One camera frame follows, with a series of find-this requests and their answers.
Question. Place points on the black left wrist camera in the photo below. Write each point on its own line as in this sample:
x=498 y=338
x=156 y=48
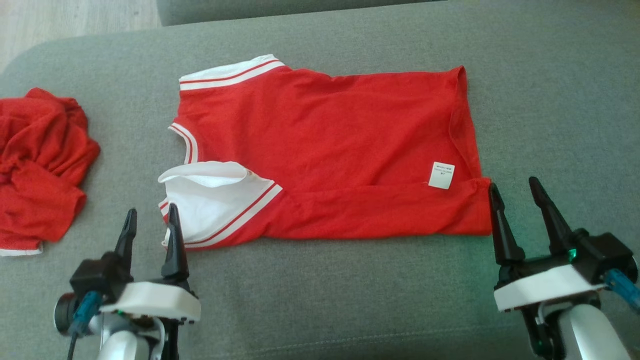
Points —
x=97 y=280

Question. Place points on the grey sofa seat cushion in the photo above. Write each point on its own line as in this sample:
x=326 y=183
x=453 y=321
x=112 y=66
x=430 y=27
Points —
x=275 y=10

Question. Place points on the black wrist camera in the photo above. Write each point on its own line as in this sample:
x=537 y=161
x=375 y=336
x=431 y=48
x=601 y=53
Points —
x=605 y=252
x=97 y=280

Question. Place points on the red shorts white trim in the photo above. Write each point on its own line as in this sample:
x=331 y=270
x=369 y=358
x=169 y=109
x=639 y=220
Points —
x=40 y=170

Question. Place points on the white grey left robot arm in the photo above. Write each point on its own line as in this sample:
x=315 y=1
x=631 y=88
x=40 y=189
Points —
x=120 y=345

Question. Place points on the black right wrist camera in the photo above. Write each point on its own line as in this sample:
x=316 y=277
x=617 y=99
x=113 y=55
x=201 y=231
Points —
x=605 y=252

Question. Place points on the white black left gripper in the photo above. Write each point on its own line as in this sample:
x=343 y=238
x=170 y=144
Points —
x=155 y=302

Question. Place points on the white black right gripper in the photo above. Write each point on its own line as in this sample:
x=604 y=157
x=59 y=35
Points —
x=545 y=290

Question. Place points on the red jersey shirt white trim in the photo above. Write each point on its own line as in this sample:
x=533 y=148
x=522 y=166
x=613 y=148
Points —
x=325 y=145

